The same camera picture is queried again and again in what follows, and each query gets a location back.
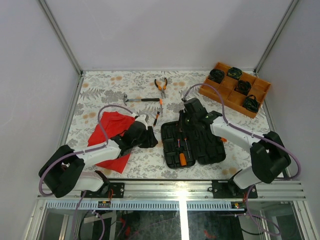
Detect black orange screwdriver large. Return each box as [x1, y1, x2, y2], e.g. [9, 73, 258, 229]
[184, 137, 191, 159]

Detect thin black precision screwdriver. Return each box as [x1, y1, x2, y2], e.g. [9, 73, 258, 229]
[152, 111, 160, 127]

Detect black plastic tool case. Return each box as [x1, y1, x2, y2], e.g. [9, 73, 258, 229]
[160, 121, 226, 169]

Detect small hammer black grip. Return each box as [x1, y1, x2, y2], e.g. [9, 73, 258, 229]
[123, 93, 160, 105]

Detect small orange precision screwdriver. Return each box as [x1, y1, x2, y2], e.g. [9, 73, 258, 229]
[159, 98, 163, 117]

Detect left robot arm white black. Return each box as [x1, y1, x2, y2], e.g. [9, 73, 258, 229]
[38, 120, 158, 198]

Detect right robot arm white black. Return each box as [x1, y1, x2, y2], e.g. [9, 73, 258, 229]
[183, 97, 291, 198]

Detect red cloth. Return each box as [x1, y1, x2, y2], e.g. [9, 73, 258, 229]
[87, 111, 137, 174]

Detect orange wooden divided tray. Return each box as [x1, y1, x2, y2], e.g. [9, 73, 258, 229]
[198, 62, 271, 119]

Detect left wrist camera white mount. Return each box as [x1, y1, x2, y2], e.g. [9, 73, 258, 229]
[134, 114, 149, 126]

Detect orange handled pliers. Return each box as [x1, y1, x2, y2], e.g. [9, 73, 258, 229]
[154, 77, 168, 98]

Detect rolled dark strap top-left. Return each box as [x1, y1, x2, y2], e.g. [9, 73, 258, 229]
[209, 68, 225, 83]

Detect aluminium frame rail front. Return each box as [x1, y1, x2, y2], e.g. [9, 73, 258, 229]
[35, 180, 307, 213]

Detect rolled green strap right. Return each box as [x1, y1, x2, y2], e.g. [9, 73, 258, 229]
[241, 94, 261, 112]

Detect rolled green strap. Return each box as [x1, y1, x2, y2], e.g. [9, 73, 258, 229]
[226, 66, 243, 80]
[241, 94, 261, 112]

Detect rolled dark strap middle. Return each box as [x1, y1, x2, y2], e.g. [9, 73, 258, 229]
[234, 79, 252, 95]

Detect rolled green strap top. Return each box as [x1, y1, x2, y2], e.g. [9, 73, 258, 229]
[226, 66, 243, 80]

